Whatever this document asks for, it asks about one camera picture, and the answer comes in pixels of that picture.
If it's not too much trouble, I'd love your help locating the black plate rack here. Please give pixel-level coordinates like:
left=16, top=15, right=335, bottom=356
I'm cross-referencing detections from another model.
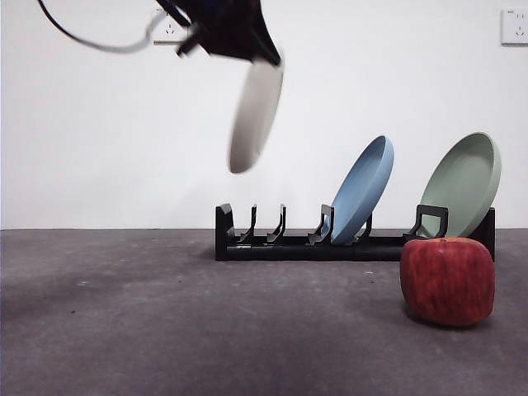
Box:
left=214, top=202, right=496, bottom=262

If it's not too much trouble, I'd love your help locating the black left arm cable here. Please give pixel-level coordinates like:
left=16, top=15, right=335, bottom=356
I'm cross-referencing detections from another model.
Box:
left=37, top=0, right=167, bottom=54

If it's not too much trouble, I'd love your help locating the white wall socket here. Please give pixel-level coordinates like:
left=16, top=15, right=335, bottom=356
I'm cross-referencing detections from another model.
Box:
left=500, top=8, right=528, bottom=46
left=153, top=11, right=191, bottom=45

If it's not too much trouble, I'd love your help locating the red apple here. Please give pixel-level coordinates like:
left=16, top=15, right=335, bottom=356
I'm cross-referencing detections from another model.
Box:
left=399, top=237, right=496, bottom=328

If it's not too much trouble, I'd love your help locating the green plate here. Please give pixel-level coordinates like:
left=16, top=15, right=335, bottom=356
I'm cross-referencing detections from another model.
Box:
left=418, top=131, right=502, bottom=241

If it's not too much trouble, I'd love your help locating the cream yellow plate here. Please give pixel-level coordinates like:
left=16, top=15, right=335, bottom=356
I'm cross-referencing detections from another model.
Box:
left=228, top=60, right=285, bottom=174

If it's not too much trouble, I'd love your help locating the blue plate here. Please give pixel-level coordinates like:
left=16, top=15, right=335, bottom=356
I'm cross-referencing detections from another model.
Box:
left=329, top=134, right=395, bottom=245

